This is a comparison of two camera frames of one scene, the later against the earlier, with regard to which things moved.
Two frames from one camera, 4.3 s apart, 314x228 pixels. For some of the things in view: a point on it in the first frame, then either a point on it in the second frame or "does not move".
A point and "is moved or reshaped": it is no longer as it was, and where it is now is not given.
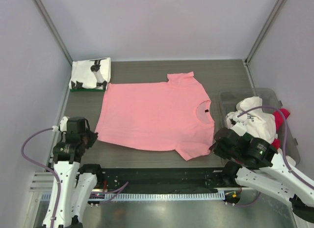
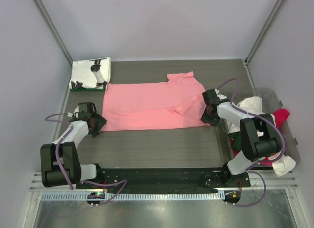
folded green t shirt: x=87 y=90 does not move
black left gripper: x=93 y=136 -> x=100 y=122
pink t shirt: x=176 y=115 is moved or reshaped
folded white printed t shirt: x=92 y=74 does not move
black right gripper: x=215 y=148 -> x=205 y=118
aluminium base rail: x=42 y=182 does not move
